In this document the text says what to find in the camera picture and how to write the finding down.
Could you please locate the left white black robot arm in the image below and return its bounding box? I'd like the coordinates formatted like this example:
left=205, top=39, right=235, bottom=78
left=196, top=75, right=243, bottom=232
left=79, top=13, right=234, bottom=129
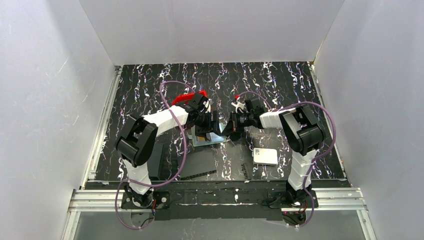
left=115, top=90, right=221, bottom=208

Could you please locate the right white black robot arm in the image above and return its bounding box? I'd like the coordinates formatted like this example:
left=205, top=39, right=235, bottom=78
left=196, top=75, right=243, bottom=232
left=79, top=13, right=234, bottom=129
left=221, top=97, right=326, bottom=204

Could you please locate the small black comb strip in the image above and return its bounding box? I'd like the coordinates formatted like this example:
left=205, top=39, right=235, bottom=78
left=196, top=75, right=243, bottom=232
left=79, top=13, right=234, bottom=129
left=241, top=163, right=251, bottom=182

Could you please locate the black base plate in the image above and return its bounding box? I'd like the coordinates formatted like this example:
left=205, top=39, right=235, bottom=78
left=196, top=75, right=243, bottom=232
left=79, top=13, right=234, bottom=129
left=118, top=191, right=170, bottom=210
left=261, top=189, right=319, bottom=212

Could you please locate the white flat box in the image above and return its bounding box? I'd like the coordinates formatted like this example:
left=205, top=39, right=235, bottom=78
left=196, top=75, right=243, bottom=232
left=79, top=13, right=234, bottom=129
left=252, top=147, right=278, bottom=166

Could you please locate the black rectangular block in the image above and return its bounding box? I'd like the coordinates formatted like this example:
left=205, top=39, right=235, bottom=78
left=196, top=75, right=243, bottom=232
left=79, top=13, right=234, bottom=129
left=147, top=143, right=164, bottom=181

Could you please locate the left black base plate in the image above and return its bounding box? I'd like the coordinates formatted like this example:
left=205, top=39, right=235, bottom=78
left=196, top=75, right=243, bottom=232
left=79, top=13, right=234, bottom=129
left=118, top=191, right=170, bottom=210

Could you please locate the black flat plate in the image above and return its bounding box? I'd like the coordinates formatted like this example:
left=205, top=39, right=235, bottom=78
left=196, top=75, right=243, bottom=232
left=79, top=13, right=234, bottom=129
left=179, top=149, right=217, bottom=181

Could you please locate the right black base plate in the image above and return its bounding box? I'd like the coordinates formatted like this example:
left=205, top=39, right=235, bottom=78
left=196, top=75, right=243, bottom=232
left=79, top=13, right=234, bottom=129
left=261, top=189, right=319, bottom=212

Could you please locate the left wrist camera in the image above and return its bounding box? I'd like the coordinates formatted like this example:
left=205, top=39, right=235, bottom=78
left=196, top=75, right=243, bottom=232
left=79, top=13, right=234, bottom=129
left=202, top=100, right=211, bottom=113

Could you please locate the mint green card holder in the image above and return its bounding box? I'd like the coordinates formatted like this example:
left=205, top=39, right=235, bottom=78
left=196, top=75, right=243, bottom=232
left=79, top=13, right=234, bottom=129
left=188, top=126, right=228, bottom=147

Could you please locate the red plastic bin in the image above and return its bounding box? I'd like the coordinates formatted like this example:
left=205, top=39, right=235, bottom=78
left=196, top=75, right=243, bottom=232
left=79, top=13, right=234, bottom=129
left=172, top=90, right=208, bottom=106

